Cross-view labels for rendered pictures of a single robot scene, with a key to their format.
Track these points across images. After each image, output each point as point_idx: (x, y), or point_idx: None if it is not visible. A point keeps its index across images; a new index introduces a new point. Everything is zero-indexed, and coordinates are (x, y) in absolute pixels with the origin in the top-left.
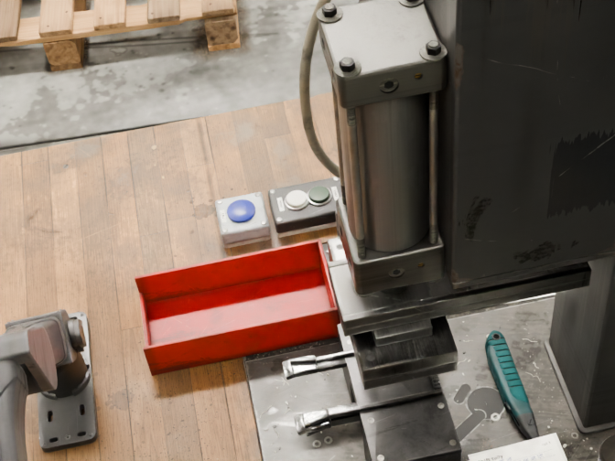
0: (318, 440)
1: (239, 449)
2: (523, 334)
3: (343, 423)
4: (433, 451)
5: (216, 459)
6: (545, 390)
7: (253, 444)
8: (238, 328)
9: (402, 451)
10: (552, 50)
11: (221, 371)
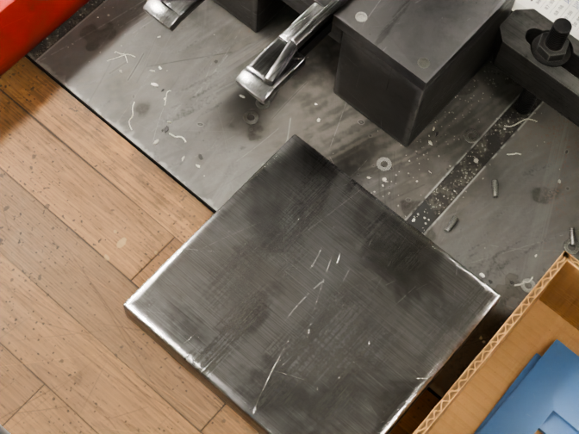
0: (249, 110)
1: (138, 196)
2: None
3: (311, 48)
4: (488, 9)
5: (114, 233)
6: None
7: (155, 176)
8: (9, 1)
9: (445, 34)
10: None
11: (7, 97)
